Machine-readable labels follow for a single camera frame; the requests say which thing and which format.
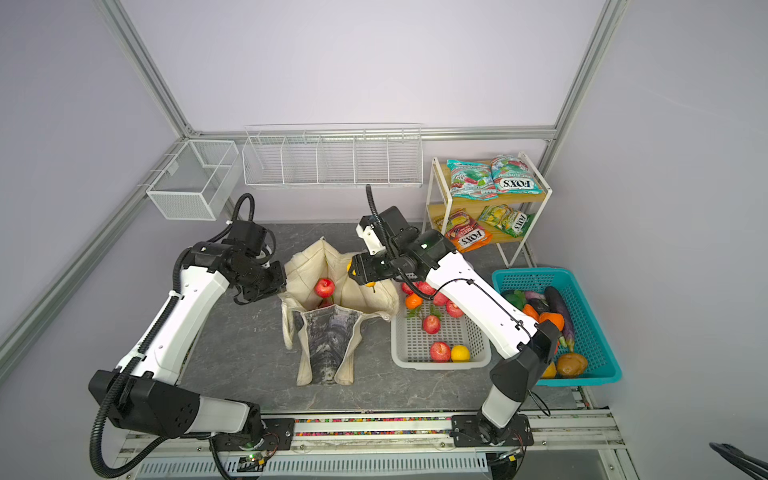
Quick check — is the cream canvas grocery bag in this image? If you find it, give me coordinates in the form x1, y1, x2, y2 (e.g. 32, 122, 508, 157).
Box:
279, 238, 402, 386

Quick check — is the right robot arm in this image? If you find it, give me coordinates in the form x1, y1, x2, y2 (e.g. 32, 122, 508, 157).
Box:
348, 185, 561, 448

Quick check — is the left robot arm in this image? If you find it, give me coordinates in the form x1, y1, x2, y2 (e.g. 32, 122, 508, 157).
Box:
88, 193, 287, 479

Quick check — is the orange Fox's candy bag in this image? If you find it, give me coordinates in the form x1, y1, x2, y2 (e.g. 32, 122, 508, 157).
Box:
435, 209, 492, 253

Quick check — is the pink green candy bag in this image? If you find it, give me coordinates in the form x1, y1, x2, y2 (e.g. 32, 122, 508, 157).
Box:
446, 159, 498, 201

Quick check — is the green Fox's candy bag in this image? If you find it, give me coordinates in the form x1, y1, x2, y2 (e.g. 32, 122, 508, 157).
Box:
478, 205, 534, 238

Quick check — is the teal Fox's candy bag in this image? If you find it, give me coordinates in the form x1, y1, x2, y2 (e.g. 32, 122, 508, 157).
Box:
491, 156, 542, 195

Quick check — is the orange tangerine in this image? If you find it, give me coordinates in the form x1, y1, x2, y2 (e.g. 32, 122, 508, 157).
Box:
405, 294, 423, 311

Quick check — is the red apple small middle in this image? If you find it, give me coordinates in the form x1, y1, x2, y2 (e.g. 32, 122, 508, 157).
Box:
422, 315, 441, 335

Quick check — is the white plastic fruit basket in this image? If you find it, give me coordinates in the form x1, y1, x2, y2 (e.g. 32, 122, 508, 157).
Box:
391, 290, 491, 370

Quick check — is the yellow lemon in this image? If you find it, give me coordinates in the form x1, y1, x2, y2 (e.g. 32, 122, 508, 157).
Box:
451, 345, 471, 363

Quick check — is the green bell pepper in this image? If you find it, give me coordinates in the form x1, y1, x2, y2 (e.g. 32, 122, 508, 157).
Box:
502, 290, 527, 311

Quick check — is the orange carrot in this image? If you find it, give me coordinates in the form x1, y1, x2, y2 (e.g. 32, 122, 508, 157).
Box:
523, 303, 539, 322

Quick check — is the purple eggplant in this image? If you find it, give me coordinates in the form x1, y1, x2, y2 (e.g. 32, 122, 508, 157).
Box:
544, 286, 575, 353

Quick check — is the yellow orange squash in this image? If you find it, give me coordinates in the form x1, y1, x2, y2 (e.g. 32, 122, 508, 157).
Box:
541, 362, 558, 379

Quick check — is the brown potato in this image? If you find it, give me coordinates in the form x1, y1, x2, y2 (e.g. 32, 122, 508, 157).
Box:
555, 352, 589, 378

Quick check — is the teal plastic vegetable basket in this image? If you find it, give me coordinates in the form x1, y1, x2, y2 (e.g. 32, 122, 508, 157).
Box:
492, 267, 622, 387

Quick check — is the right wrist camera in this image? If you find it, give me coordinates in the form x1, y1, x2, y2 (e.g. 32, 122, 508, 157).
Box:
356, 215, 386, 256

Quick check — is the small white mesh wall basket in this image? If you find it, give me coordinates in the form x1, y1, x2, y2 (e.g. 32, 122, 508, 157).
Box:
147, 140, 242, 221

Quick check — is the long white wire wall basket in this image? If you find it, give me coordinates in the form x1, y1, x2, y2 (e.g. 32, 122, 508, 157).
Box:
241, 123, 424, 187

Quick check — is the white wire two-tier shelf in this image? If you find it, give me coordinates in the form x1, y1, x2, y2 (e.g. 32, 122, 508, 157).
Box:
421, 152, 554, 268

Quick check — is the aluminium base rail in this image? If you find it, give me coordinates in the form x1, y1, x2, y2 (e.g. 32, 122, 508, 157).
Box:
125, 410, 638, 479

